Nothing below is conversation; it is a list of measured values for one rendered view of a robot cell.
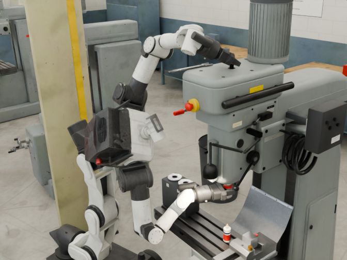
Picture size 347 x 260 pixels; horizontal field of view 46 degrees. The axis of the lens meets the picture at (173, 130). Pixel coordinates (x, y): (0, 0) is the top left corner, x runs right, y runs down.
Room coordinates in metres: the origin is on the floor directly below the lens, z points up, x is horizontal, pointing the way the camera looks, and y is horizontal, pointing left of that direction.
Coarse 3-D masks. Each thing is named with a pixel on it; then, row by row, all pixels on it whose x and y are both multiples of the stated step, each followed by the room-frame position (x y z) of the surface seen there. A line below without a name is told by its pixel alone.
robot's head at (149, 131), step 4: (148, 124) 1.77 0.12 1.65; (152, 124) 1.77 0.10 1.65; (156, 124) 1.77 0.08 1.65; (144, 128) 1.80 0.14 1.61; (148, 128) 1.81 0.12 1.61; (152, 128) 1.76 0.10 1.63; (160, 128) 1.77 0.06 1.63; (144, 132) 1.79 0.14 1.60; (148, 132) 1.78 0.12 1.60; (152, 132) 1.76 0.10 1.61; (156, 132) 1.75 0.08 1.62; (160, 132) 1.75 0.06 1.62; (148, 136) 1.79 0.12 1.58; (152, 136) 1.75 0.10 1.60; (156, 136) 1.74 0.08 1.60; (160, 136) 1.74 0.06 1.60; (164, 136) 1.75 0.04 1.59; (156, 140) 1.74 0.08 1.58
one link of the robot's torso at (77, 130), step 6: (84, 120) 2.08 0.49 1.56; (72, 126) 2.04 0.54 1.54; (78, 126) 2.04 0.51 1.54; (84, 126) 2.05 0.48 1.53; (72, 132) 2.03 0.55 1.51; (78, 132) 2.00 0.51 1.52; (84, 132) 2.01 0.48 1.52; (72, 138) 2.04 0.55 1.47; (78, 138) 1.99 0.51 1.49; (84, 138) 1.96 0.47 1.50; (78, 144) 2.01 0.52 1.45; (84, 144) 1.97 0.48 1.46; (96, 168) 1.96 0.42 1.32
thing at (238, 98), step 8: (272, 88) 1.78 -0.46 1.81; (280, 88) 1.80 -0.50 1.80; (288, 88) 1.84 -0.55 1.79; (240, 96) 1.67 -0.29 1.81; (248, 96) 1.68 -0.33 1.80; (256, 96) 1.70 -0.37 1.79; (264, 96) 1.74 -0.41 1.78; (224, 104) 1.60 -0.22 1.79; (232, 104) 1.62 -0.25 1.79; (240, 104) 1.65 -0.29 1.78
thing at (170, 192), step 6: (174, 174) 2.27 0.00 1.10; (162, 180) 2.24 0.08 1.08; (168, 180) 2.22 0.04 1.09; (174, 180) 2.20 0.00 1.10; (180, 180) 2.20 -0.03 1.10; (186, 180) 2.20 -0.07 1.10; (162, 186) 2.24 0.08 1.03; (168, 186) 2.20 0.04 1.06; (174, 186) 2.16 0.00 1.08; (162, 192) 2.25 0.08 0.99; (168, 192) 2.20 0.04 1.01; (174, 192) 2.16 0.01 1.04; (168, 198) 2.20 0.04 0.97; (174, 198) 2.16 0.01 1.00; (168, 204) 2.20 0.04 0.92; (192, 204) 2.12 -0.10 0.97; (198, 204) 2.16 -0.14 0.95; (186, 210) 2.09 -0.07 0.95; (192, 210) 2.12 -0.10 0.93; (198, 210) 2.16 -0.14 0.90; (186, 216) 2.09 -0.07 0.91
